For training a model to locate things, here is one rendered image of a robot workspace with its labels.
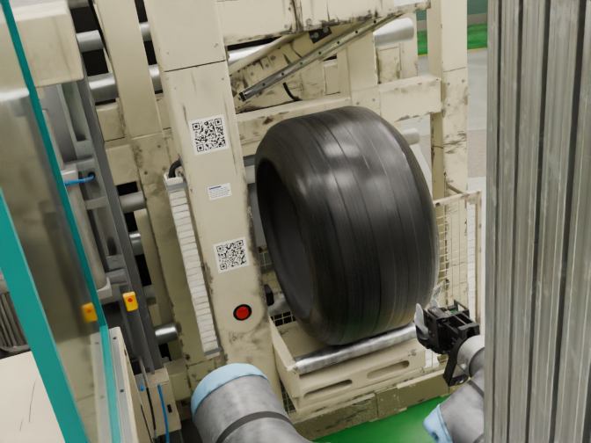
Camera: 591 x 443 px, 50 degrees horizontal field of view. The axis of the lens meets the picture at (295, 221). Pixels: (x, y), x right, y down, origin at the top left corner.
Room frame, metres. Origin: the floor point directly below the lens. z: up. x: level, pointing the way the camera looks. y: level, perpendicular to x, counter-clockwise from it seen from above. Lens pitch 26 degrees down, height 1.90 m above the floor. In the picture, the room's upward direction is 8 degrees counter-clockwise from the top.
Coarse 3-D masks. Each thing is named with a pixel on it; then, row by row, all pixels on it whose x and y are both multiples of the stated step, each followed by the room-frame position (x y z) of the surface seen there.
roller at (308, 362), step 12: (408, 324) 1.35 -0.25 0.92; (372, 336) 1.32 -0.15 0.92; (384, 336) 1.32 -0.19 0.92; (396, 336) 1.32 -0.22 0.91; (408, 336) 1.33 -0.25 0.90; (324, 348) 1.30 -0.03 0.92; (336, 348) 1.29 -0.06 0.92; (348, 348) 1.29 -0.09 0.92; (360, 348) 1.30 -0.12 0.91; (372, 348) 1.30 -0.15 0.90; (300, 360) 1.27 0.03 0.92; (312, 360) 1.27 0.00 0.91; (324, 360) 1.27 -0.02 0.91; (336, 360) 1.28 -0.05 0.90; (300, 372) 1.25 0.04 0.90
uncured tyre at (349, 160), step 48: (288, 144) 1.37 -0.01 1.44; (336, 144) 1.33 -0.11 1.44; (384, 144) 1.33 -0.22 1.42; (288, 192) 1.30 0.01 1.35; (336, 192) 1.23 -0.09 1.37; (384, 192) 1.24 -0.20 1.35; (288, 240) 1.67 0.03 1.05; (336, 240) 1.18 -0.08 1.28; (384, 240) 1.19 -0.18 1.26; (432, 240) 1.22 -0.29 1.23; (288, 288) 1.49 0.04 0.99; (336, 288) 1.17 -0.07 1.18; (384, 288) 1.18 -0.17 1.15; (432, 288) 1.23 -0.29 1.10; (336, 336) 1.21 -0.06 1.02
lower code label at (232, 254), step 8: (232, 240) 1.30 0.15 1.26; (240, 240) 1.31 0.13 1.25; (216, 248) 1.29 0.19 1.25; (224, 248) 1.29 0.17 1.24; (232, 248) 1.30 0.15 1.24; (240, 248) 1.30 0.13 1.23; (216, 256) 1.29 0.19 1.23; (224, 256) 1.29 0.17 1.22; (232, 256) 1.30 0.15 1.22; (240, 256) 1.30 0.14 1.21; (224, 264) 1.29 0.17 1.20; (232, 264) 1.30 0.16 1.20; (240, 264) 1.30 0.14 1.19; (248, 264) 1.31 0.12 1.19
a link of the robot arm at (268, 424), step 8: (248, 424) 0.60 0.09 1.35; (256, 424) 0.60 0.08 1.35; (264, 424) 0.60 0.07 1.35; (272, 424) 0.60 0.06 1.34; (280, 424) 0.61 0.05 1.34; (288, 424) 0.62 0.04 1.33; (232, 432) 0.60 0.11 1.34; (240, 432) 0.59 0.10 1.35; (248, 432) 0.59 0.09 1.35; (256, 432) 0.59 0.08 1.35; (264, 432) 0.59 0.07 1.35; (272, 432) 0.59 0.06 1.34; (280, 432) 0.59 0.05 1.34; (288, 432) 0.60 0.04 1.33; (296, 432) 0.61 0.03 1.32; (224, 440) 0.60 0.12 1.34; (232, 440) 0.59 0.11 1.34; (240, 440) 0.58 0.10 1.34; (248, 440) 0.58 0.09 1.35; (256, 440) 0.58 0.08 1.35; (264, 440) 0.58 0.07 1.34; (272, 440) 0.58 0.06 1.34; (280, 440) 0.58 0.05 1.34; (288, 440) 0.58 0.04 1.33; (296, 440) 0.59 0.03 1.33; (304, 440) 0.59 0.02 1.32; (480, 440) 0.71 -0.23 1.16
